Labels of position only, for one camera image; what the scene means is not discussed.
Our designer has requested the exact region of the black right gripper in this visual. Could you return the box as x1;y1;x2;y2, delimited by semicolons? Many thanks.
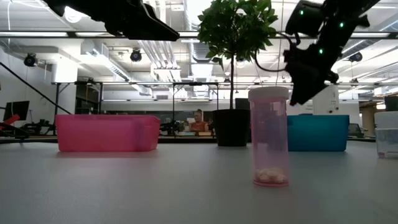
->
284;46;340;107

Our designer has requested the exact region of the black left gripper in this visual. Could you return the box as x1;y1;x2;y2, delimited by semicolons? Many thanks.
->
93;0;180;42

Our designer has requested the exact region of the tall pink pill bottle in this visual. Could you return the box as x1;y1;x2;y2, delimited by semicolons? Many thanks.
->
248;86;290;189

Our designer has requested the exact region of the clear jar with white lid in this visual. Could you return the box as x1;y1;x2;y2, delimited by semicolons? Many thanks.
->
374;111;398;160

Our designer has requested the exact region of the blue plastic bin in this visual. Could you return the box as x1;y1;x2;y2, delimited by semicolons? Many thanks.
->
287;114;350;153

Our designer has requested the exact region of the pink plastic bin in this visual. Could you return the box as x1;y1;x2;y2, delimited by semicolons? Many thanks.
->
55;114;161;153

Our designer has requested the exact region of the white pillar box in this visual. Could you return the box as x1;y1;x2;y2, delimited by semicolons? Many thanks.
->
312;85;340;116

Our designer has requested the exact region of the black ceiling spotlight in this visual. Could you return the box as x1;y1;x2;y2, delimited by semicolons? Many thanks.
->
129;48;143;63
348;51;363;63
24;52;38;68

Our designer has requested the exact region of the black screen behind pot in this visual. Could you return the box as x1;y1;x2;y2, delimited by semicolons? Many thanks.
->
235;98;251;110

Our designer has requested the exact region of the green leafy tree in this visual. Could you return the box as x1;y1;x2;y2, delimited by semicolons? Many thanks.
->
197;0;279;110

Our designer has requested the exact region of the black shelf rack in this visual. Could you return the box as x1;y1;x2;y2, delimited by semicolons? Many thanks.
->
74;81;104;116

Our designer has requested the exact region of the person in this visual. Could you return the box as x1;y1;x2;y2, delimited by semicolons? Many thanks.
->
189;108;210;133

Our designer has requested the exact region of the black computer monitor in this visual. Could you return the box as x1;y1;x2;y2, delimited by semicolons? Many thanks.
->
2;100;30;122

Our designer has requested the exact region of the red bar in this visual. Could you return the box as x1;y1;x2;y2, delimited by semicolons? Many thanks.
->
0;114;21;128

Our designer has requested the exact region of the black metal frame stand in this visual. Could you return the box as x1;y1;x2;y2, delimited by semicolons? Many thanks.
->
172;82;220;121

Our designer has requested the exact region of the thin black diagonal cable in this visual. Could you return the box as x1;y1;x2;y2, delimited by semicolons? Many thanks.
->
0;61;73;115

